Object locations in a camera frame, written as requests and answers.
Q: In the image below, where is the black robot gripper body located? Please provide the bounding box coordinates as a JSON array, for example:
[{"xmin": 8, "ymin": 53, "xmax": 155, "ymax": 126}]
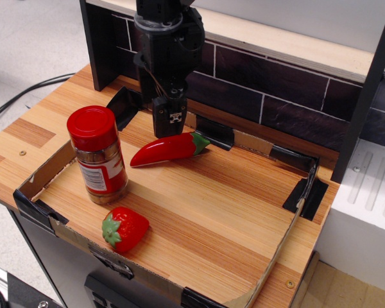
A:
[{"xmin": 134, "ymin": 15, "xmax": 205, "ymax": 111}]

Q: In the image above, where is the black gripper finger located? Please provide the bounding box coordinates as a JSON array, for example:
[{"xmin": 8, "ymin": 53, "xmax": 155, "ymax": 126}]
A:
[{"xmin": 152, "ymin": 96, "xmax": 187, "ymax": 138}]

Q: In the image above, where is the red-capped spice bottle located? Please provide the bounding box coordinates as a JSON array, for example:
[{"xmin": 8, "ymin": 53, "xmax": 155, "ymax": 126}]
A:
[{"xmin": 67, "ymin": 105, "xmax": 128, "ymax": 205}]

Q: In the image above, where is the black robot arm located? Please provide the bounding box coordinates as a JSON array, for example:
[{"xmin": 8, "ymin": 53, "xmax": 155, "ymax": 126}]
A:
[{"xmin": 133, "ymin": 1, "xmax": 205, "ymax": 138}]

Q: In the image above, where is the cardboard fence with black tape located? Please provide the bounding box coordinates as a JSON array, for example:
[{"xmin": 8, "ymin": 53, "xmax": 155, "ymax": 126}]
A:
[{"xmin": 12, "ymin": 86, "xmax": 330, "ymax": 308}]

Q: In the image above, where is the red toy chili pepper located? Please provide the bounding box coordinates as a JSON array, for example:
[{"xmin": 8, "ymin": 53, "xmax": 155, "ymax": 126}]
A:
[{"xmin": 130, "ymin": 132, "xmax": 210, "ymax": 167}]

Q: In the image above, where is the red toy strawberry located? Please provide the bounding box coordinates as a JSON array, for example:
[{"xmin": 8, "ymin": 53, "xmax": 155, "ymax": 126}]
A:
[{"xmin": 101, "ymin": 207, "xmax": 150, "ymax": 253}]

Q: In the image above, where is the black device below table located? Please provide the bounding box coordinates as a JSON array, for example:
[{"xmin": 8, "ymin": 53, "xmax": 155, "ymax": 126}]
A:
[{"xmin": 84, "ymin": 274, "xmax": 181, "ymax": 307}]

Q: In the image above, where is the white ridged side counter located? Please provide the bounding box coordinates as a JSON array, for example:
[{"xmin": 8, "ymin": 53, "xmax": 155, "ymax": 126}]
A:
[{"xmin": 317, "ymin": 67, "xmax": 385, "ymax": 289}]

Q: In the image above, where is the black equipment at bottom-left corner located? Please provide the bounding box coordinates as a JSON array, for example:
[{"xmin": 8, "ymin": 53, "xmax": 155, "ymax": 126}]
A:
[{"xmin": 0, "ymin": 268, "xmax": 62, "ymax": 308}]

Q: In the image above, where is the black floor cable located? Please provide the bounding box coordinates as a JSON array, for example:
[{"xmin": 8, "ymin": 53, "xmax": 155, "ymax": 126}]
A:
[{"xmin": 0, "ymin": 73, "xmax": 76, "ymax": 124}]

